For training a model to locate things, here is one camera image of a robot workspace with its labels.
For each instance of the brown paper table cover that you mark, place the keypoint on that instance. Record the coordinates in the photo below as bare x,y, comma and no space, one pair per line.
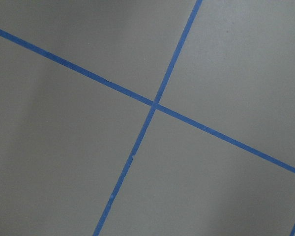
153,104

